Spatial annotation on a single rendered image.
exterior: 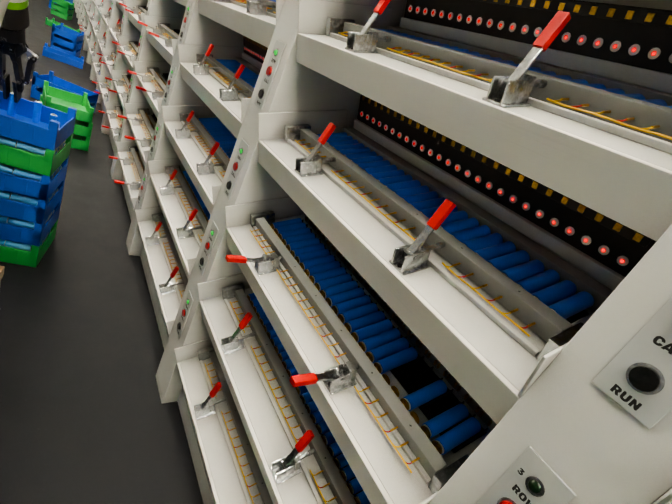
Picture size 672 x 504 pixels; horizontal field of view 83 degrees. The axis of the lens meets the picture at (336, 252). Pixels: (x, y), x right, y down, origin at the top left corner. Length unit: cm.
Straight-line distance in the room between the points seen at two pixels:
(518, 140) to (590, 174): 7
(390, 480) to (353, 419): 8
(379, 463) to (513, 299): 24
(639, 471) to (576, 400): 5
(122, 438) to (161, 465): 11
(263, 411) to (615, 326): 56
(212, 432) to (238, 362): 19
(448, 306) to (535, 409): 12
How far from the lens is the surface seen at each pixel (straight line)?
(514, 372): 38
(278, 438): 70
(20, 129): 135
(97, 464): 105
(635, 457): 35
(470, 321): 41
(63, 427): 110
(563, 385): 35
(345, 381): 53
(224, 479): 88
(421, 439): 50
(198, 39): 142
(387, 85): 52
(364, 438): 51
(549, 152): 37
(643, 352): 33
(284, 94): 76
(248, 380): 77
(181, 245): 110
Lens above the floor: 89
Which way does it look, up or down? 22 degrees down
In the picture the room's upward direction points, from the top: 27 degrees clockwise
